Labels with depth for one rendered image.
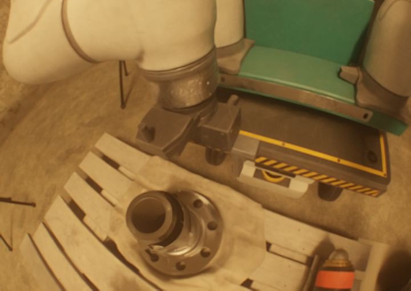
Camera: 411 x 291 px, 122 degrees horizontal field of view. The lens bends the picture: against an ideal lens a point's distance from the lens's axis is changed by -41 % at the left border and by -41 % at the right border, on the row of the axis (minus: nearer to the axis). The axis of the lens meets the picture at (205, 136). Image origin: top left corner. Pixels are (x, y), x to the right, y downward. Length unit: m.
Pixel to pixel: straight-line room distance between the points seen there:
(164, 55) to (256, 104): 0.46
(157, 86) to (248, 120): 0.39
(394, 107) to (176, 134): 0.47
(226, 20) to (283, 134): 0.32
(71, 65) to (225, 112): 0.20
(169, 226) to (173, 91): 0.25
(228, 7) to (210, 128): 0.29
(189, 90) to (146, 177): 0.54
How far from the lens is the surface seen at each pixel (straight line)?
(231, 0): 0.45
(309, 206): 0.81
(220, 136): 0.25
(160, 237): 0.38
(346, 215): 0.88
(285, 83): 0.46
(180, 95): 0.20
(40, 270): 0.98
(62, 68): 0.23
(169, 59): 0.17
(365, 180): 0.56
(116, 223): 0.68
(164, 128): 0.22
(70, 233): 0.87
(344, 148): 0.57
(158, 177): 0.69
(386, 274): 0.98
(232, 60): 0.49
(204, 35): 0.18
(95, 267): 0.77
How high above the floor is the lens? 0.74
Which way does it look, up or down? 53 degrees down
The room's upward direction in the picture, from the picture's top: 14 degrees counter-clockwise
